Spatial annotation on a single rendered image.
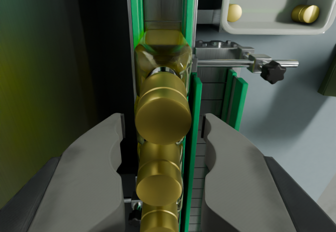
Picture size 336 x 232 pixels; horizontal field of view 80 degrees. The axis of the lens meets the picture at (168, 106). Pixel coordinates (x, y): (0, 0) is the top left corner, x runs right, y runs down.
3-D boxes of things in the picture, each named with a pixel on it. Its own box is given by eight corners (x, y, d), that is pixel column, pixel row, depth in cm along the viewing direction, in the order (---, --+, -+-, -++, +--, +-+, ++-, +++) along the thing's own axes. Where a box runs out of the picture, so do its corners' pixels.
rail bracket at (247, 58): (185, 44, 37) (195, 63, 26) (276, 45, 37) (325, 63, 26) (184, 61, 38) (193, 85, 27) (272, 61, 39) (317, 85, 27)
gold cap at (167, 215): (141, 183, 20) (136, 226, 16) (177, 182, 20) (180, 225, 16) (143, 206, 22) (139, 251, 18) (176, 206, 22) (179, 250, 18)
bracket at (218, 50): (191, 38, 43) (195, 44, 37) (235, 38, 43) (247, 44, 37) (190, 55, 45) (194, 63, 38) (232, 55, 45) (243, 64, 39)
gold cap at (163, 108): (139, 71, 15) (130, 95, 11) (187, 72, 15) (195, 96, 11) (141, 113, 17) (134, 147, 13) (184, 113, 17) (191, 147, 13)
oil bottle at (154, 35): (147, 25, 36) (129, 50, 17) (179, 25, 36) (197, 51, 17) (148, 57, 38) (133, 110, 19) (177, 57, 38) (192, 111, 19)
